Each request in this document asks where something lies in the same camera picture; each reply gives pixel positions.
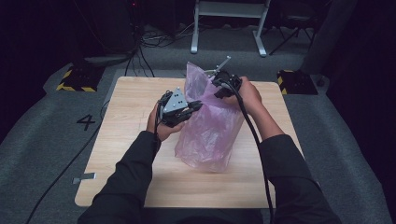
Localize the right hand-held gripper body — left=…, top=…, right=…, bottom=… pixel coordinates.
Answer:
left=206, top=55, right=242, bottom=94

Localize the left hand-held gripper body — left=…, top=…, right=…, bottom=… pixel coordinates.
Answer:
left=157, top=87, right=194, bottom=128

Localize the pink plastic bag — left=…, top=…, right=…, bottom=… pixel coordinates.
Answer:
left=174, top=61, right=246, bottom=174

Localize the person's right hand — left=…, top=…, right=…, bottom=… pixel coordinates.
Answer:
left=222, top=76, right=263, bottom=116

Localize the person's left hand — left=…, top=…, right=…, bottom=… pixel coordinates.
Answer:
left=146, top=102, right=185, bottom=143

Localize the dark tripod stand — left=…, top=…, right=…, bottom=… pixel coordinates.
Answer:
left=269, top=12, right=316, bottom=56

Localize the black yellow striped stand base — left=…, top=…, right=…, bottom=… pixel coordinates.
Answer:
left=276, top=69, right=319, bottom=96
left=55, top=63, right=106, bottom=92

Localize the light grey stand foot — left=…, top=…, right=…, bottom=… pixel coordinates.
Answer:
left=83, top=54, right=129, bottom=66

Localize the grey curtain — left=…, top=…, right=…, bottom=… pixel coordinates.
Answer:
left=300, top=0, right=359, bottom=76

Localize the grey tape strip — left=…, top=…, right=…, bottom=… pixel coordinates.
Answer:
left=72, top=173, right=97, bottom=185

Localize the right hand-held gripper cable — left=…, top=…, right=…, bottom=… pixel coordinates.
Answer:
left=219, top=79, right=276, bottom=224

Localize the bundle of black cables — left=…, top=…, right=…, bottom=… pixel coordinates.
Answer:
left=124, top=21, right=200, bottom=78

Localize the white metal table frame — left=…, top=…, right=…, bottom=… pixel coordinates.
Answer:
left=190, top=0, right=272, bottom=58

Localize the long black floor cable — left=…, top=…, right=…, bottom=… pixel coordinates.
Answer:
left=24, top=99, right=110, bottom=224

